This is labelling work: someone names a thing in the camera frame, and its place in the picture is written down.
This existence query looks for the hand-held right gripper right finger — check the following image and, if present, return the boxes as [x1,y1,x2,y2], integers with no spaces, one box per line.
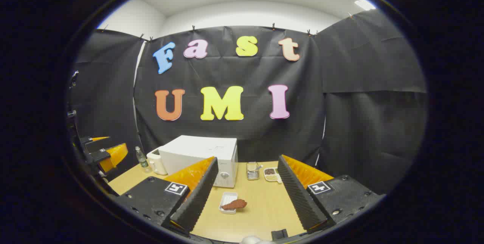
[278,154,386,235]

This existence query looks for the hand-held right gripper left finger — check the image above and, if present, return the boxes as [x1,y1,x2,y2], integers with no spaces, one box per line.
[113,156,219,234]

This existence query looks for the reddish brown meat piece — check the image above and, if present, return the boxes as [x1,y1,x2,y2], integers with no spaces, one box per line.
[221,199,248,210]

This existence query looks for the white microwave oven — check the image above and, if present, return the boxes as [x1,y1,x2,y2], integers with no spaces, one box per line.
[159,135,239,188]

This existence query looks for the white rectangular tray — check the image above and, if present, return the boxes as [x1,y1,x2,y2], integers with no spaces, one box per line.
[219,192,239,214]

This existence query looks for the clear plastic water bottle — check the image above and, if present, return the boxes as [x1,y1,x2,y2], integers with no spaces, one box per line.
[135,146,150,173]

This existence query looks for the divided dish with grains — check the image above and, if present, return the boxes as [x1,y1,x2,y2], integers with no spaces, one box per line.
[264,167,282,183]

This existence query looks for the white toaster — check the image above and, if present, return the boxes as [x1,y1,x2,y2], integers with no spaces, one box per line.
[146,148,168,176]

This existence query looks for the ceiling light panel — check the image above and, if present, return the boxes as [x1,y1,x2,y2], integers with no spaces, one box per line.
[354,0,377,11]

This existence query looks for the metal wire basket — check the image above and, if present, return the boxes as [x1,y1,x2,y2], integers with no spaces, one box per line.
[246,162,261,181]

